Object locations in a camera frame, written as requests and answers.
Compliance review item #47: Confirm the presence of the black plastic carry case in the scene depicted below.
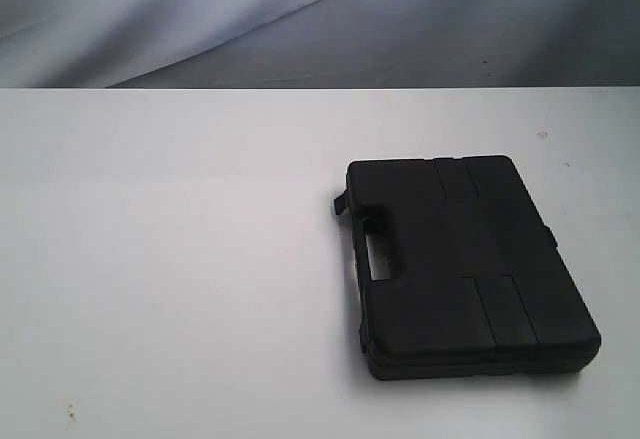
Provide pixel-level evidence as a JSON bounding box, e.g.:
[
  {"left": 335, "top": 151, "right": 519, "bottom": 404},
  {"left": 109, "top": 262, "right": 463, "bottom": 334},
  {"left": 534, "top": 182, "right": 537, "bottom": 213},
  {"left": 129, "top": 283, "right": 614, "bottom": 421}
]
[{"left": 334, "top": 155, "right": 602, "bottom": 380}]

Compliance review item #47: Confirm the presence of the grey backdrop cloth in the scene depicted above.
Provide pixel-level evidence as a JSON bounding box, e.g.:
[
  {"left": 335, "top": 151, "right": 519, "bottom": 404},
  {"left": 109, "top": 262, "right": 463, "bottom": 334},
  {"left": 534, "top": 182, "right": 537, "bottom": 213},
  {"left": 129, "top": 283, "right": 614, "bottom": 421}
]
[{"left": 1, "top": 0, "right": 639, "bottom": 89}]

